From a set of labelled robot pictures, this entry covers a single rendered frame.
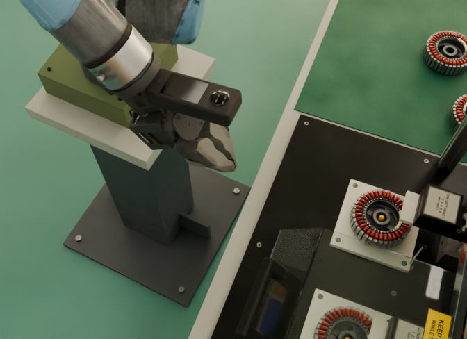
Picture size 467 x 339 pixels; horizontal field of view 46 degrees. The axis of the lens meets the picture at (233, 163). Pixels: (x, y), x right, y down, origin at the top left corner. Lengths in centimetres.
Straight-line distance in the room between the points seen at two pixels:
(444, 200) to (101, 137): 71
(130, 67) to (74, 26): 8
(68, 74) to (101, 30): 61
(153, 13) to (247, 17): 147
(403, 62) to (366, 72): 10
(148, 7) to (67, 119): 37
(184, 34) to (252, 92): 120
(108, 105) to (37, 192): 95
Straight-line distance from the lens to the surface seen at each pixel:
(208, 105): 66
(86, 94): 121
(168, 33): 104
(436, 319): 75
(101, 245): 191
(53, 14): 64
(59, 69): 126
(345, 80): 130
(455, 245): 107
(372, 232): 104
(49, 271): 194
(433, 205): 98
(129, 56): 66
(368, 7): 148
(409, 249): 109
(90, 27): 64
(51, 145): 217
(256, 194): 112
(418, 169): 118
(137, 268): 186
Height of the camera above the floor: 175
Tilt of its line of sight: 60 degrees down
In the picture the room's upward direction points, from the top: straight up
